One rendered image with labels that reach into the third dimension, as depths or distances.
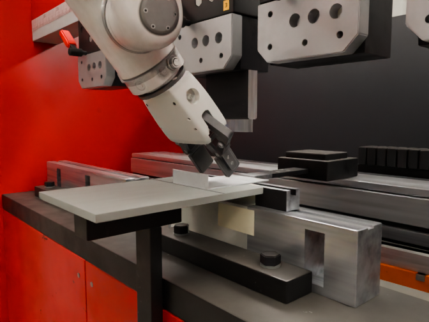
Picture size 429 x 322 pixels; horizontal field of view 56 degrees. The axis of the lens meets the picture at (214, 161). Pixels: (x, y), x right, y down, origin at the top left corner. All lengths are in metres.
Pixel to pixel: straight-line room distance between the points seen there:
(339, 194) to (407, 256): 1.50
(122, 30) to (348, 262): 0.37
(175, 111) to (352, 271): 0.30
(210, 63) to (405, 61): 0.55
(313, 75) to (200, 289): 0.78
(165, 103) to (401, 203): 0.44
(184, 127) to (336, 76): 0.65
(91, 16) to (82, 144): 0.97
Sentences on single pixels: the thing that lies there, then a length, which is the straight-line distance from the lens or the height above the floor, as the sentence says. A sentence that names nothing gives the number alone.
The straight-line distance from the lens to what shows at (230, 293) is 0.55.
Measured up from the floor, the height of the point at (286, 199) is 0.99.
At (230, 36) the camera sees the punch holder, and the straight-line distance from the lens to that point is 0.62.
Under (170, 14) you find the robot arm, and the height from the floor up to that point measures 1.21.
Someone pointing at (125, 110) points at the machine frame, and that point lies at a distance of 1.53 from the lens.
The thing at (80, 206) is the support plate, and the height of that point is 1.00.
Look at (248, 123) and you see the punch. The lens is 0.64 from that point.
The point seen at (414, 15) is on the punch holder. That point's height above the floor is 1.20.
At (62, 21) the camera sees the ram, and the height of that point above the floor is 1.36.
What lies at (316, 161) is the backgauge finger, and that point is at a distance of 0.79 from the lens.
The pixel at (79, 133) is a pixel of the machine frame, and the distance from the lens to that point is 1.45.
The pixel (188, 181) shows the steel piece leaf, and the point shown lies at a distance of 0.61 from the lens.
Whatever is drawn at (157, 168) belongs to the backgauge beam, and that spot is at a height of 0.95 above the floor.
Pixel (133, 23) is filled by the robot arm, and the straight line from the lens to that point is 0.45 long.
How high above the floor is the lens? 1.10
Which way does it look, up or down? 6 degrees down
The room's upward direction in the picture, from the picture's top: straight up
